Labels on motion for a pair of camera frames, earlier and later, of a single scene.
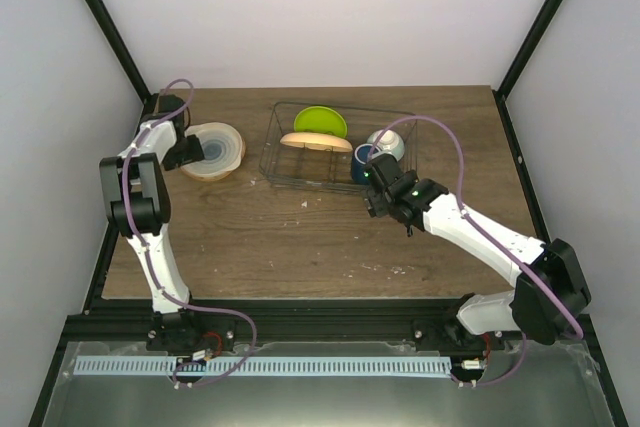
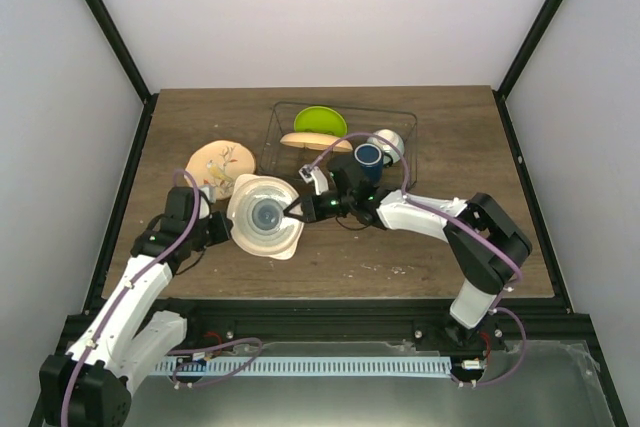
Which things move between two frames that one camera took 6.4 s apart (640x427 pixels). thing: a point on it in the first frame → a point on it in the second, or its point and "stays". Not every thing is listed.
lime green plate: (320, 119) stays
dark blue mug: (360, 170) stays
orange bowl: (317, 141) stays
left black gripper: (194, 155) → (225, 227)
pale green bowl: (389, 143) stays
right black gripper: (373, 206) → (299, 201)
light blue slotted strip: (267, 367) stays
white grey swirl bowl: (223, 150) → (255, 207)
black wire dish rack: (329, 147) stays
